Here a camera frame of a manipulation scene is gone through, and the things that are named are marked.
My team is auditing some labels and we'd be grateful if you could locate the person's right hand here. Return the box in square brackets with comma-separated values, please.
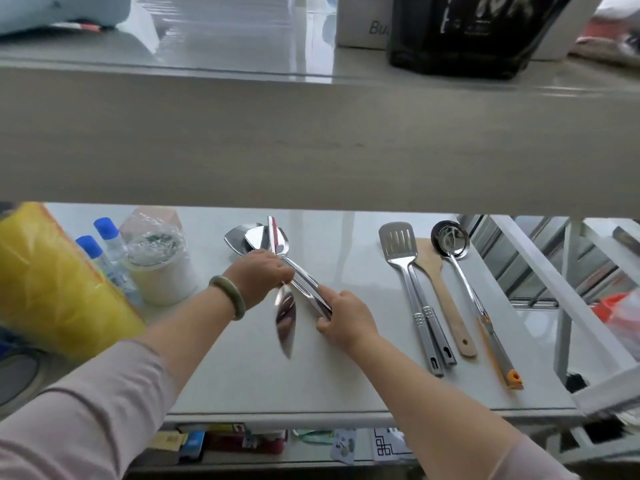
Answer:
[315, 286, 381, 353]

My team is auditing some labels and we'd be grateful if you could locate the person's left hand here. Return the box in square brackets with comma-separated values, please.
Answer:
[223, 250, 296, 312]

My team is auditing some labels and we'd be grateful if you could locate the steel spatula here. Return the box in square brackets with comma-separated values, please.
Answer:
[244, 225, 334, 321]
[223, 223, 333, 321]

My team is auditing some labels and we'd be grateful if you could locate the steel utensil with red stripe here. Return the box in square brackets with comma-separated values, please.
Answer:
[267, 216, 298, 360]

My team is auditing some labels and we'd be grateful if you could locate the person's left forearm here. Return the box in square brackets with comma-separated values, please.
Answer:
[0, 282, 242, 480]

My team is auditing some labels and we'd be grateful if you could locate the person's right forearm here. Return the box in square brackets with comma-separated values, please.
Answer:
[347, 329, 582, 480]

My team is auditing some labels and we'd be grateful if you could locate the steel slotted turner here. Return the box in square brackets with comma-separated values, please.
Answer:
[378, 222, 445, 379]

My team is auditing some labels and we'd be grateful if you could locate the wooden spatula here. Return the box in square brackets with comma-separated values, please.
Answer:
[414, 238, 478, 359]

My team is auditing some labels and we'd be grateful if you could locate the white cup with plastic wrap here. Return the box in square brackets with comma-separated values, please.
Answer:
[119, 207, 199, 306]

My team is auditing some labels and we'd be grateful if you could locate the white shelf rack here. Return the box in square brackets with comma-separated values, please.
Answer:
[0, 44, 640, 480]

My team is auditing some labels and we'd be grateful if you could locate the white card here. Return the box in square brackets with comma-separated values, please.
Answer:
[329, 428, 359, 466]

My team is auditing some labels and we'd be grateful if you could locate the white paper with black pattern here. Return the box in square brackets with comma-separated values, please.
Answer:
[371, 428, 417, 461]

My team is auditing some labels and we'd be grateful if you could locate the red box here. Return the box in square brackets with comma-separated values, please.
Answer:
[206, 424, 289, 456]

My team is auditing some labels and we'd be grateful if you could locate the blue cap water bottle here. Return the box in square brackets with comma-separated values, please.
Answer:
[93, 217, 128, 265]
[75, 235, 142, 308]

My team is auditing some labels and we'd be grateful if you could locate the blue box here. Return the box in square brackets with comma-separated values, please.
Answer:
[178, 430, 207, 461]

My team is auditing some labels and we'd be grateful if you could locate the yellow box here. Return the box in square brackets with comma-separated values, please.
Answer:
[146, 430, 189, 453]

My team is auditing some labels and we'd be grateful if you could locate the yellow plastic bag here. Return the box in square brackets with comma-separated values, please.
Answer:
[0, 202, 147, 364]

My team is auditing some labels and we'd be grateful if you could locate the white box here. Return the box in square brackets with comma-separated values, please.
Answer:
[335, 0, 397, 50]

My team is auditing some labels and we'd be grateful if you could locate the black round pot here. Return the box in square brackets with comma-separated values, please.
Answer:
[0, 344, 50, 421]

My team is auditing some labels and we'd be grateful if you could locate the red plastic bag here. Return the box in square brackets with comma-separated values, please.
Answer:
[592, 289, 640, 363]

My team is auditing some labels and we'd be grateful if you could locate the black bag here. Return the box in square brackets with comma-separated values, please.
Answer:
[387, 0, 577, 80]

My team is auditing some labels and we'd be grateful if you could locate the light blue cloth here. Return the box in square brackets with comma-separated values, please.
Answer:
[0, 0, 133, 36]

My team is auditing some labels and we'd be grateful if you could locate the green jade bracelet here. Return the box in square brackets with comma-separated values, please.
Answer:
[208, 275, 247, 322]

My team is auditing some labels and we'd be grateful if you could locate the steel ladle with orange handle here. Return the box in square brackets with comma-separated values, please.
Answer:
[430, 220, 525, 391]

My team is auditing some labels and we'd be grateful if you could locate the white metal frame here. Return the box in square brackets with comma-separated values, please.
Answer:
[492, 215, 640, 465]

